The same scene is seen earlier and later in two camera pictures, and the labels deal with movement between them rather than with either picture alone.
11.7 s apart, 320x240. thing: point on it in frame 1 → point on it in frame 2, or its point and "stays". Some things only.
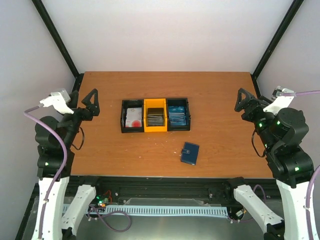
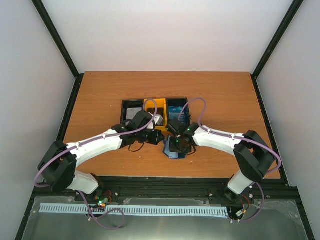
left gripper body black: (84, 116) → (150, 139)
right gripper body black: (248, 114) → (178, 146)
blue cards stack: (177, 115) stays
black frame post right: (290, 14) stays
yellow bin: (155, 115) stays
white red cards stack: (134, 117) stays
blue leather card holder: (189, 153) → (166, 149)
